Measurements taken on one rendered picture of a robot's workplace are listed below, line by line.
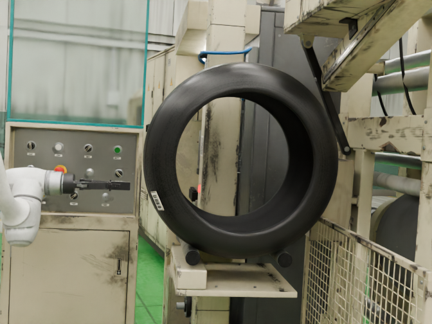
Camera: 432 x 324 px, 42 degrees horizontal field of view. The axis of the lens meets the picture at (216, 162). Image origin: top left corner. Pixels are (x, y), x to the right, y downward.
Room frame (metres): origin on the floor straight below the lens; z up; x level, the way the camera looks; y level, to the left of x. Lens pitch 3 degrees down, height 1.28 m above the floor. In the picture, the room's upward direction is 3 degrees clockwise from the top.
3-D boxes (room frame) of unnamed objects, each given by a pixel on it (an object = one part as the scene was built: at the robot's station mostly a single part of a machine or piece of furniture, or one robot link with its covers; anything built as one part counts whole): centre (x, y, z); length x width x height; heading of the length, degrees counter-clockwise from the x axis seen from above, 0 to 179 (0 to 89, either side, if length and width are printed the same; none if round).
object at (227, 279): (1.82, -0.06, 0.80); 0.37 x 0.36 x 0.02; 98
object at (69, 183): (2.00, 0.50, 1.06); 0.09 x 0.08 x 0.07; 98
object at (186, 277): (1.80, 0.08, 0.84); 0.36 x 0.09 x 0.06; 8
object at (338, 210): (2.09, -0.41, 1.05); 0.20 x 0.15 x 0.30; 8
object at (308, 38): (1.99, -0.30, 1.61); 0.06 x 0.06 x 0.05; 8
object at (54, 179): (1.99, 0.57, 1.06); 0.09 x 0.06 x 0.09; 8
